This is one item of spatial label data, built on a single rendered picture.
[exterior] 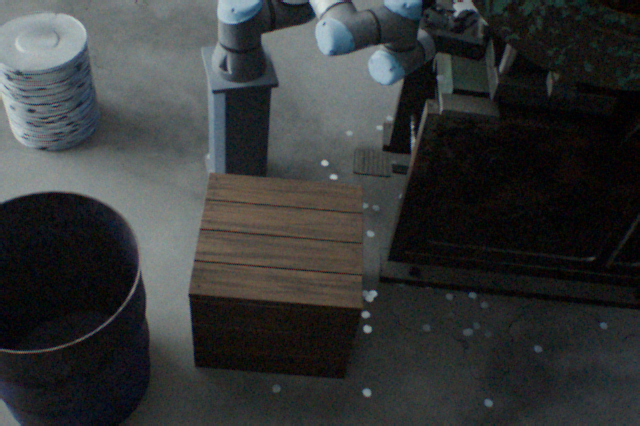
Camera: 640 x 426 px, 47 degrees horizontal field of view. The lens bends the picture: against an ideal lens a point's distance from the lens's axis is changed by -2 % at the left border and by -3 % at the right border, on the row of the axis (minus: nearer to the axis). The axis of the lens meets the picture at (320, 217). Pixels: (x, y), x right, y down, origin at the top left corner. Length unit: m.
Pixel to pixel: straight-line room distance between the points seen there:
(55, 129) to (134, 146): 0.26
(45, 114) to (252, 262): 0.96
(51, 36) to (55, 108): 0.22
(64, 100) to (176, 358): 0.90
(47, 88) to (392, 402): 1.36
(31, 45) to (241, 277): 1.06
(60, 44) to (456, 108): 1.24
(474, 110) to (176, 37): 1.48
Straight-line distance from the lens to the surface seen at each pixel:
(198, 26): 3.03
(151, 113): 2.66
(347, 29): 1.48
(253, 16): 1.97
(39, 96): 2.43
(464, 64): 1.94
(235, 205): 1.90
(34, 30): 2.51
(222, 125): 2.17
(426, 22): 1.75
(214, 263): 1.80
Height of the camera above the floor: 1.80
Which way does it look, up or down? 50 degrees down
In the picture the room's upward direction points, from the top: 8 degrees clockwise
